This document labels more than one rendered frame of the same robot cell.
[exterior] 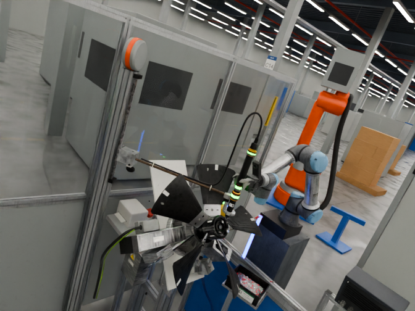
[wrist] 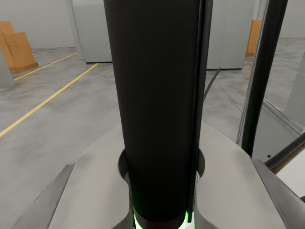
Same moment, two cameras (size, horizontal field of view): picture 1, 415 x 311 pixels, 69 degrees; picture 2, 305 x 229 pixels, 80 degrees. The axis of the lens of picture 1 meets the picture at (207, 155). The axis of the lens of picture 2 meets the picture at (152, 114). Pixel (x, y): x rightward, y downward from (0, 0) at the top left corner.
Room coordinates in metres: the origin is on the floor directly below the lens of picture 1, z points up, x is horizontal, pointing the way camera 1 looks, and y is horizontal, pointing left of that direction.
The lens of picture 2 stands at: (1.54, -0.25, 1.53)
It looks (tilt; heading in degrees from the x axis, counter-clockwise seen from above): 28 degrees down; 140
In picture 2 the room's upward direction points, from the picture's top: 3 degrees counter-clockwise
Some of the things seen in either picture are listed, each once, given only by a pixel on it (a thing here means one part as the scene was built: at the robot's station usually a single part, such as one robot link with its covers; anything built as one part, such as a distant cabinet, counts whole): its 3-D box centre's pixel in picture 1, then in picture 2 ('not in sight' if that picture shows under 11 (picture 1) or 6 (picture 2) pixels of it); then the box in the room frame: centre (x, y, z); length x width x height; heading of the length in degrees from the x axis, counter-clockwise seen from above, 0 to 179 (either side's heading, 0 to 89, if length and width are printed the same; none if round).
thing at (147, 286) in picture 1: (152, 292); not in sight; (1.53, 0.05, 0.56); 0.19 x 0.04 x 0.04; 48
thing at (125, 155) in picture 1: (127, 155); not in sight; (1.56, 0.42, 1.35); 0.10 x 0.07 x 0.08; 83
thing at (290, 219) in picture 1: (290, 215); not in sight; (2.06, -0.71, 1.13); 0.15 x 0.15 x 0.10
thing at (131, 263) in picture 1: (137, 261); not in sight; (1.54, 0.19, 0.73); 0.15 x 0.09 x 0.22; 48
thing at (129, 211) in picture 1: (129, 213); not in sight; (1.73, 0.35, 0.92); 0.17 x 0.16 x 0.11; 48
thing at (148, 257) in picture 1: (157, 253); not in sight; (1.27, 0.08, 1.03); 0.15 x 0.10 x 0.14; 48
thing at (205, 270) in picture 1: (204, 266); not in sight; (1.46, -0.18, 0.91); 0.12 x 0.08 x 0.12; 48
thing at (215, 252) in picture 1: (215, 249); not in sight; (1.54, -0.22, 0.98); 0.20 x 0.16 x 0.20; 48
